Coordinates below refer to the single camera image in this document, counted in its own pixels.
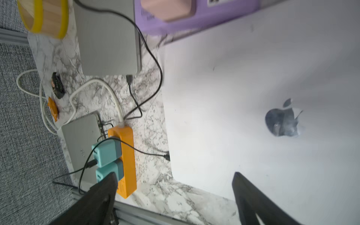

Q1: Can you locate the teal charger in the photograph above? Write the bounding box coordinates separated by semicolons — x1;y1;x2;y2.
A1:
96;159;124;183
92;139;122;168

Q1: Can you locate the orange power strip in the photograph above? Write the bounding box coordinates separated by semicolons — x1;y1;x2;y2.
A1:
108;126;137;199

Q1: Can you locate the grey laptop front left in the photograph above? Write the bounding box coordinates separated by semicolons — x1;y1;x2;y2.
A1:
61;111;104;170

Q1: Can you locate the orange snack packet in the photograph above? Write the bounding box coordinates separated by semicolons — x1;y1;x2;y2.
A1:
47;97;59;122

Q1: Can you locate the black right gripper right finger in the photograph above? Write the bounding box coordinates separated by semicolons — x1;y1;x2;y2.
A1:
232;172;299;225

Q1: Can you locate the grey laptop at back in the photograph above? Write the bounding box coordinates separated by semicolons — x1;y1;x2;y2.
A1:
73;3;141;77

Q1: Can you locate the black snack packet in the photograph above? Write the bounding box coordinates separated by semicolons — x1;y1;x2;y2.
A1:
51;72;65;99

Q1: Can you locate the pink charger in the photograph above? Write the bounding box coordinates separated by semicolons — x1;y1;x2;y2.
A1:
140;0;197;22

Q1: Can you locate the bamboo steamer with yellow bands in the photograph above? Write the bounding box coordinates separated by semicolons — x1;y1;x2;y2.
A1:
17;0;69;39

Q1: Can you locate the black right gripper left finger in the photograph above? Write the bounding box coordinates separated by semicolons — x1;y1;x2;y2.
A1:
50;172;118;225

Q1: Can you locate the white cord of orange strip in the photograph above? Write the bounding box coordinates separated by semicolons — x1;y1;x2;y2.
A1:
16;69;125;135

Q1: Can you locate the black cable to back laptop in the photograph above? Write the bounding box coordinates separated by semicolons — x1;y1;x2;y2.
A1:
73;0;164;121

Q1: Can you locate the grey laptop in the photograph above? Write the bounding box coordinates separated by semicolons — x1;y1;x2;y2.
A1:
61;111;104;170
73;3;141;77

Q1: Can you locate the purple power strip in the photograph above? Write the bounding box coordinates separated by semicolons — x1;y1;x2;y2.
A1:
134;0;261;35

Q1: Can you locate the silver Apple laptop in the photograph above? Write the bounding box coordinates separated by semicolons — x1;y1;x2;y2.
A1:
160;1;360;225

